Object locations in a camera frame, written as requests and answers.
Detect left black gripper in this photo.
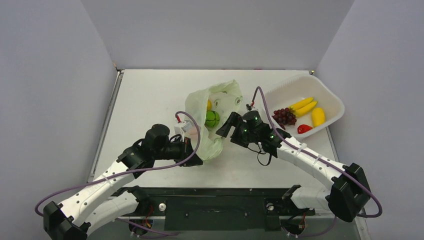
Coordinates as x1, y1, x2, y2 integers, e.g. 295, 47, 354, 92
153, 136, 203, 167

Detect green plastic bag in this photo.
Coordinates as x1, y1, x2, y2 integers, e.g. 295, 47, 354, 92
184, 80, 243, 162

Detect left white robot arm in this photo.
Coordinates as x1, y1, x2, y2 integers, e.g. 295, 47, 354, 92
43, 124, 197, 240

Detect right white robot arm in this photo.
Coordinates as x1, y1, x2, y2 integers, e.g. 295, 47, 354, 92
216, 110, 371, 223

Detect green fake round fruit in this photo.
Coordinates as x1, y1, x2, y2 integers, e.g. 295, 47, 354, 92
204, 110, 221, 128

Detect yellow fake fruit in bag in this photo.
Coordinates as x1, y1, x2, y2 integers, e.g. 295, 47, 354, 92
206, 100, 212, 111

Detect purple fake grapes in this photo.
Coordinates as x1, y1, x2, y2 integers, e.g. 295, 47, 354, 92
272, 107, 297, 130

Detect red fake strawberry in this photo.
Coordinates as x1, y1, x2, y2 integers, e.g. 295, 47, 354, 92
297, 124, 313, 134

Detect upper yellow fake banana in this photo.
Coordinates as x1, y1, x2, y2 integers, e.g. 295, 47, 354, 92
288, 97, 314, 112

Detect yellow fake banana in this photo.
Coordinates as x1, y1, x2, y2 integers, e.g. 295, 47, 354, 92
288, 97, 314, 112
293, 101, 318, 118

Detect lower yellow fake banana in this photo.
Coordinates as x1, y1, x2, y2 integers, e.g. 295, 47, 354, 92
293, 101, 318, 118

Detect yellow fake mango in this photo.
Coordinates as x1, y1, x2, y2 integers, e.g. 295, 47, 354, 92
311, 107, 327, 128

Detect white plastic basket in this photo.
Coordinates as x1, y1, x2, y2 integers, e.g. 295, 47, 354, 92
264, 74, 345, 140

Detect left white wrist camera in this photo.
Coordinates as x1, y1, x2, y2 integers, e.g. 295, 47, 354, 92
173, 119, 195, 138

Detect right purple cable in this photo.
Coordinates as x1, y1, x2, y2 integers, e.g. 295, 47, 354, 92
251, 86, 383, 238

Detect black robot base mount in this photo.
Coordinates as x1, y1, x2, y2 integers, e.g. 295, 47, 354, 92
111, 186, 315, 239

